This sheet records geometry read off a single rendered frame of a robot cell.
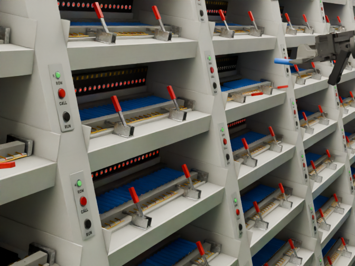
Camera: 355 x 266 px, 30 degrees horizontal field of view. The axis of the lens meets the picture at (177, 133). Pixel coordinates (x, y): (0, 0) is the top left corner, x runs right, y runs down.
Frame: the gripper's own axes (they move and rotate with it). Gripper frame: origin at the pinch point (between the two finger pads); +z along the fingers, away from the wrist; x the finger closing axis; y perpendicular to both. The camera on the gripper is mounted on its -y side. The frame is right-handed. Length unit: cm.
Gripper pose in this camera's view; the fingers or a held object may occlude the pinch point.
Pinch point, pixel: (294, 63)
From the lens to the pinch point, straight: 214.8
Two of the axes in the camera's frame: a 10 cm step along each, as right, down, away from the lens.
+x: -4.4, 1.5, -8.9
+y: -1.5, -9.8, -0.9
